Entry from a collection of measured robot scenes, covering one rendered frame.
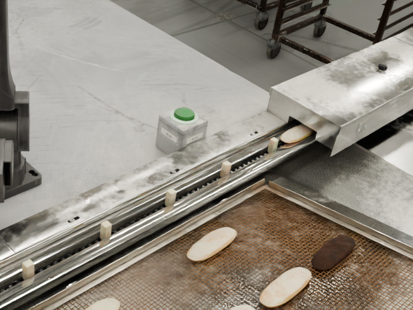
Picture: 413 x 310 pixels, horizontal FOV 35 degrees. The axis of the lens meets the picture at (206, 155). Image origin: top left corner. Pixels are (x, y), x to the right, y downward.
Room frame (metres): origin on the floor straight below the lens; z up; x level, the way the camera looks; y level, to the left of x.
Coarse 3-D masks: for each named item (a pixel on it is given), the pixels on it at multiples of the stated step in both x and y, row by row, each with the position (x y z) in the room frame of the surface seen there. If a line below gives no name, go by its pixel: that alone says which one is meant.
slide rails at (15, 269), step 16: (288, 128) 1.17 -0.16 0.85; (256, 144) 1.09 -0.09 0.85; (288, 144) 1.11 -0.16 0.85; (224, 160) 1.01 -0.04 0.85; (240, 160) 1.02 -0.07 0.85; (256, 160) 1.03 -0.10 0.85; (192, 176) 0.94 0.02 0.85; (208, 176) 0.95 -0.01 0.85; (160, 192) 0.88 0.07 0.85; (176, 192) 0.89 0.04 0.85; (128, 208) 0.82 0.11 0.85; (144, 208) 0.83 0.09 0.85; (96, 224) 0.77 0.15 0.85; (112, 224) 0.78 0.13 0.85; (144, 224) 0.79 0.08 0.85; (64, 240) 0.72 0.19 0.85; (80, 240) 0.73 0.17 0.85; (112, 240) 0.74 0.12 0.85; (32, 256) 0.68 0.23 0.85; (48, 256) 0.68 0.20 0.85; (80, 256) 0.69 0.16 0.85; (0, 272) 0.63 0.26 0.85; (16, 272) 0.64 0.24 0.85; (48, 272) 0.65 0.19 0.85; (16, 288) 0.61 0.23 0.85
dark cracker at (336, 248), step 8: (336, 240) 0.74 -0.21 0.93; (344, 240) 0.74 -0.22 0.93; (352, 240) 0.75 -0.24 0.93; (320, 248) 0.72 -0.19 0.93; (328, 248) 0.72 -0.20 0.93; (336, 248) 0.72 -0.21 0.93; (344, 248) 0.72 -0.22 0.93; (352, 248) 0.73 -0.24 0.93; (320, 256) 0.70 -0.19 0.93; (328, 256) 0.70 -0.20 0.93; (336, 256) 0.70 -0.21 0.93; (344, 256) 0.71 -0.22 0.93; (312, 264) 0.69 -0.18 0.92; (320, 264) 0.68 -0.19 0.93; (328, 264) 0.68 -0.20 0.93; (336, 264) 0.69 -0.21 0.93
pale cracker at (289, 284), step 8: (288, 272) 0.66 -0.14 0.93; (296, 272) 0.66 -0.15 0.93; (304, 272) 0.66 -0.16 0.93; (280, 280) 0.64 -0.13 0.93; (288, 280) 0.64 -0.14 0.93; (296, 280) 0.64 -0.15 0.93; (304, 280) 0.64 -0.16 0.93; (272, 288) 0.62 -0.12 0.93; (280, 288) 0.62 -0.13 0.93; (288, 288) 0.62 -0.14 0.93; (296, 288) 0.63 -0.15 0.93; (264, 296) 0.60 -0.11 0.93; (272, 296) 0.61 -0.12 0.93; (280, 296) 0.61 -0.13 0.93; (288, 296) 0.61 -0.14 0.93; (264, 304) 0.59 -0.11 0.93; (272, 304) 0.59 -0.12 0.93; (280, 304) 0.60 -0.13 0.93
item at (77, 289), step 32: (256, 192) 0.87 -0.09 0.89; (288, 192) 0.87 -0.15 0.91; (192, 224) 0.77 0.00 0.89; (256, 224) 0.78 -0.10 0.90; (288, 224) 0.79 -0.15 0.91; (320, 224) 0.80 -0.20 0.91; (352, 224) 0.79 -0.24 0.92; (128, 256) 0.67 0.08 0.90; (160, 256) 0.68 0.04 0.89; (224, 256) 0.69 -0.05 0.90; (288, 256) 0.71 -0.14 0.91; (160, 288) 0.61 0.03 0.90; (192, 288) 0.62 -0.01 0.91; (320, 288) 0.64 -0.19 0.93
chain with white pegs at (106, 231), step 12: (276, 144) 1.08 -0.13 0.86; (228, 168) 0.97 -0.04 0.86; (168, 192) 0.86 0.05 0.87; (192, 192) 0.91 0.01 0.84; (168, 204) 0.86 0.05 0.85; (144, 216) 0.82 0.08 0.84; (108, 228) 0.75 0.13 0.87; (120, 228) 0.78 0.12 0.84; (96, 240) 0.74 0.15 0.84; (72, 252) 0.71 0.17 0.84; (24, 264) 0.64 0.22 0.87; (48, 264) 0.68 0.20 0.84; (24, 276) 0.64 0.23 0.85; (0, 288) 0.61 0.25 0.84
